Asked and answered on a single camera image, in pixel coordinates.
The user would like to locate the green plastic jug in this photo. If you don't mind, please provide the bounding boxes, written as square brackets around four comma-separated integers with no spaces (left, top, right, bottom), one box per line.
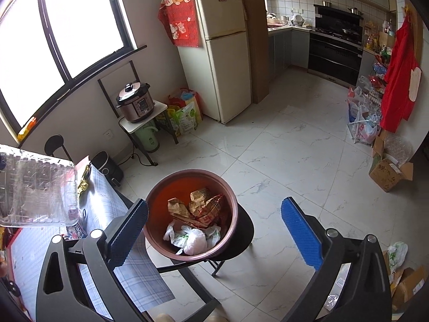
[134,120,160,154]

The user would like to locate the red printed wrapper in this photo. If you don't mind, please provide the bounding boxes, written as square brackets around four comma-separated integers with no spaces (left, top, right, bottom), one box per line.
[189,187,226,229]

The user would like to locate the red printed cloth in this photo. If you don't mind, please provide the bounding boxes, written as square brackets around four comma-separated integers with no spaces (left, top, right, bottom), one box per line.
[158,0,199,48]

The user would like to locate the small white side table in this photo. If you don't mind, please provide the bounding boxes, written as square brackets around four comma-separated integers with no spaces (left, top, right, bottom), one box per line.
[118,100,179,166]

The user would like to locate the black air fryer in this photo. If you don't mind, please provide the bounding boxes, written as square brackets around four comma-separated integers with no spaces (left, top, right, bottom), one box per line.
[91,151,123,187]

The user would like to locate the open cardboard box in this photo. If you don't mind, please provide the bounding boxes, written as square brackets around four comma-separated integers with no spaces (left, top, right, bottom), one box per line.
[368,156,415,193]

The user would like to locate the electric pressure cooker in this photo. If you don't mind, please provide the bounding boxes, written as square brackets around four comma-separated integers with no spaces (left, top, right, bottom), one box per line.
[116,82,155,123]

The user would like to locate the black round stool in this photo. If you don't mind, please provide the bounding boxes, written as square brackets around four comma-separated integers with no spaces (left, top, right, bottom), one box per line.
[45,134,73,162]
[152,202,256,277]

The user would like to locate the brown plastic bucket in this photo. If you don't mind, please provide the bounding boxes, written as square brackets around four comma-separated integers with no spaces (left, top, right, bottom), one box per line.
[144,170,239,263]

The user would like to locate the red hanging garment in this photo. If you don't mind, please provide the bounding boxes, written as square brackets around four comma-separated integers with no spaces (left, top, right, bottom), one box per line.
[383,16,422,134]

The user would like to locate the cream refrigerator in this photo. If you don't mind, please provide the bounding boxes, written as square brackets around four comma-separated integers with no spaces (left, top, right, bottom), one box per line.
[176,0,252,124]

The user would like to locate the black metal frame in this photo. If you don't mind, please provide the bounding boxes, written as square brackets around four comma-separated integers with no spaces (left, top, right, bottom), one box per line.
[97,60,142,119]

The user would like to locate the gold foil wrapper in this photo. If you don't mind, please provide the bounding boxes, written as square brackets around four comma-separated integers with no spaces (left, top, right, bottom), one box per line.
[77,163,92,197]

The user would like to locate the brown wrapper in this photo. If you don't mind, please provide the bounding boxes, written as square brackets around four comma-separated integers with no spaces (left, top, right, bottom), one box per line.
[167,197,195,224]

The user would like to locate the grey kitchen counter cabinet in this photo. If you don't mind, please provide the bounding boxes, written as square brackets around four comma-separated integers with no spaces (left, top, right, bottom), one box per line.
[267,25,312,78]

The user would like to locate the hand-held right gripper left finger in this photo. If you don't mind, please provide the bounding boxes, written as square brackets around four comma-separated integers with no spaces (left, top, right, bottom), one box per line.
[35,199,150,322]

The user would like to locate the black framed window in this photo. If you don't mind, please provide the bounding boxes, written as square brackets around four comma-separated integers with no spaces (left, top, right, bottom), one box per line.
[0,0,148,139]

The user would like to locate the black power cable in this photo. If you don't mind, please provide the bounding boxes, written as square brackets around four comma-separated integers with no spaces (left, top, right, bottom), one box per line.
[129,152,159,167]

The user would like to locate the pile of plastic bags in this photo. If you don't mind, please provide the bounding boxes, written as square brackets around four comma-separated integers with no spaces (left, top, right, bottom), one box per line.
[346,63,390,145]

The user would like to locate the silver patterned wrapper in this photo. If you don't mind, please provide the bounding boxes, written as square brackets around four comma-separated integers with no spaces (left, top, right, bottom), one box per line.
[65,223,88,241]

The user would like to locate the green printed bag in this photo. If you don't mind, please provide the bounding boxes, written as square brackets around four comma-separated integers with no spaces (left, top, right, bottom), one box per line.
[174,102,199,135]

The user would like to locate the green white plastic bag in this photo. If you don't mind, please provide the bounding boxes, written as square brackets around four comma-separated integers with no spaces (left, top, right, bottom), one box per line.
[387,241,409,273]

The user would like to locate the clear plastic tray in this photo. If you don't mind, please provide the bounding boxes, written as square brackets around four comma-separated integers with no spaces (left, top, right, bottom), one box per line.
[0,144,80,229]

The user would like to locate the flat cardboard box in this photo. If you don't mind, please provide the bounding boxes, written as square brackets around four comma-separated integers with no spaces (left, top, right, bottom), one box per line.
[390,266,427,313]

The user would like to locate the black integrated stove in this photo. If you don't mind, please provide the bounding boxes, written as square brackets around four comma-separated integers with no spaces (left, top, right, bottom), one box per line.
[307,3,365,89]

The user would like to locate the person's right hand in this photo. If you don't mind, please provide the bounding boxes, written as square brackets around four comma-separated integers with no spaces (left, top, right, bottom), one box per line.
[153,310,230,322]

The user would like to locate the clear round plastic lid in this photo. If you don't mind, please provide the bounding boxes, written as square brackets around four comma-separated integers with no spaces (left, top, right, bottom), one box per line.
[383,133,413,166]

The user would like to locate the red shopping bag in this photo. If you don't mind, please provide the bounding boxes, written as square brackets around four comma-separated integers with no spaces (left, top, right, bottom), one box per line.
[167,88,203,116]

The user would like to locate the yellow printed bag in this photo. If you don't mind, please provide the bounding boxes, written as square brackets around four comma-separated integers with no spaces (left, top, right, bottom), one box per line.
[157,105,182,137]

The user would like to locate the yellow packet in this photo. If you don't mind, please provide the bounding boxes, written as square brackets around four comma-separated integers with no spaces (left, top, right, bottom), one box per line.
[17,116,38,142]

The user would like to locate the group of condiment bottles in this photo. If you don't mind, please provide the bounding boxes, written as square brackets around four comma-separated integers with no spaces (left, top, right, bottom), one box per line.
[363,18,397,58]

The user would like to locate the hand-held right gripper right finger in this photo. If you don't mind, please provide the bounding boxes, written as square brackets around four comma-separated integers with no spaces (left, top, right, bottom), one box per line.
[281,196,393,322]

